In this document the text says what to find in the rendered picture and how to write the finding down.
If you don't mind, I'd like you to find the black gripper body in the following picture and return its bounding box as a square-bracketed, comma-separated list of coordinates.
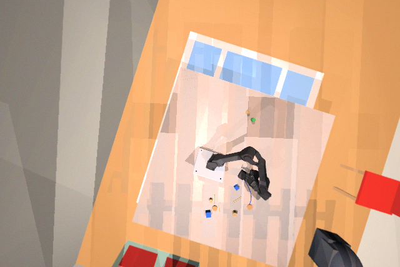
[238, 169, 256, 186]

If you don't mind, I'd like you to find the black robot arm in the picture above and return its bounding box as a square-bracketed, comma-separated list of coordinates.
[206, 146, 272, 201]

